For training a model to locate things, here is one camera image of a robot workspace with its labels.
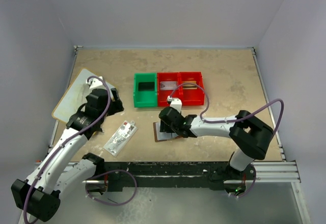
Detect green plastic bin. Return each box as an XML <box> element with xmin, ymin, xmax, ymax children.
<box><xmin>133</xmin><ymin>73</ymin><xmax>157</xmax><ymax>108</ymax></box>

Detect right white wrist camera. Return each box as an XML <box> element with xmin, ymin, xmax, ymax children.
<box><xmin>167</xmin><ymin>96</ymin><xmax>182</xmax><ymax>114</ymax></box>

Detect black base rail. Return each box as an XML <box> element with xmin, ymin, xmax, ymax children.
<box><xmin>74</xmin><ymin>160</ymin><xmax>258</xmax><ymax>193</ymax></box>

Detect clear plastic packet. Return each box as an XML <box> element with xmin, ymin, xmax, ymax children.
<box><xmin>103</xmin><ymin>121</ymin><xmax>138</xmax><ymax>157</ymax></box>

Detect silver card in bin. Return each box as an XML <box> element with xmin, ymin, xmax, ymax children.
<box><xmin>159</xmin><ymin>81</ymin><xmax>177</xmax><ymax>91</ymax></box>

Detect red plastic bin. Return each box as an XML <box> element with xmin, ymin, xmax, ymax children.
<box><xmin>180</xmin><ymin>72</ymin><xmax>205</xmax><ymax>106</ymax></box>
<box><xmin>157</xmin><ymin>72</ymin><xmax>181</xmax><ymax>107</ymax></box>

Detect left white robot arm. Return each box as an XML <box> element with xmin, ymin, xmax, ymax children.
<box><xmin>11</xmin><ymin>88</ymin><xmax>124</xmax><ymax>223</ymax></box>

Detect white board yellow rim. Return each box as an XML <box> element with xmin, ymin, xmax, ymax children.
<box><xmin>51</xmin><ymin>67</ymin><xmax>115</xmax><ymax>136</ymax></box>

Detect black card in bin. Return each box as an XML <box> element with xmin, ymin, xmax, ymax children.
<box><xmin>138</xmin><ymin>82</ymin><xmax>155</xmax><ymax>92</ymax></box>

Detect red middle plastic bin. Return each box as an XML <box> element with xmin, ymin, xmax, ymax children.
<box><xmin>157</xmin><ymin>72</ymin><xmax>181</xmax><ymax>107</ymax></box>

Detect gold card in bin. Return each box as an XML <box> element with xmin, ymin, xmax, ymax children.
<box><xmin>182</xmin><ymin>80</ymin><xmax>197</xmax><ymax>90</ymax></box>

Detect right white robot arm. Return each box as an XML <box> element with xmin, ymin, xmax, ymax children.
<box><xmin>158</xmin><ymin>106</ymin><xmax>274</xmax><ymax>172</ymax></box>

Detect brown leather card holder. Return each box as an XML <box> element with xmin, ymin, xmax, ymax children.
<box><xmin>153</xmin><ymin>122</ymin><xmax>181</xmax><ymax>142</ymax></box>

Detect aluminium frame rail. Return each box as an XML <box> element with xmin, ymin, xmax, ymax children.
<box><xmin>63</xmin><ymin>160</ymin><xmax>303</xmax><ymax>184</ymax></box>

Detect red right plastic bin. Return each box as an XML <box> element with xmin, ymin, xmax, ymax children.
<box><xmin>180</xmin><ymin>72</ymin><xmax>205</xmax><ymax>106</ymax></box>

